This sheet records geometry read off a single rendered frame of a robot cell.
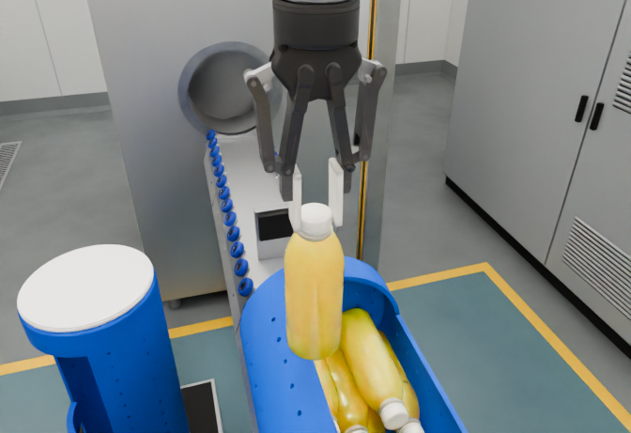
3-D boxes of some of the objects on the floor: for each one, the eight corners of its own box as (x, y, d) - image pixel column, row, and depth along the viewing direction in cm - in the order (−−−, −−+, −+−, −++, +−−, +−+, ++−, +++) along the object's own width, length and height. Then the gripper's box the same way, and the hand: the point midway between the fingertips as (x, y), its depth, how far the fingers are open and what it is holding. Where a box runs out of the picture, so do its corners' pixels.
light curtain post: (361, 392, 207) (396, -76, 118) (366, 404, 202) (407, -74, 113) (347, 394, 205) (373, -75, 117) (352, 408, 201) (382, -73, 112)
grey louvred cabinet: (502, 173, 366) (551, -46, 291) (838, 433, 191) (1182, 54, 115) (437, 183, 353) (469, -42, 277) (732, 474, 178) (1042, 75, 102)
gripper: (392, -18, 47) (375, 194, 60) (213, -11, 44) (235, 214, 56) (425, -4, 41) (399, 230, 54) (221, 7, 38) (243, 255, 50)
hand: (315, 196), depth 53 cm, fingers closed on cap, 4 cm apart
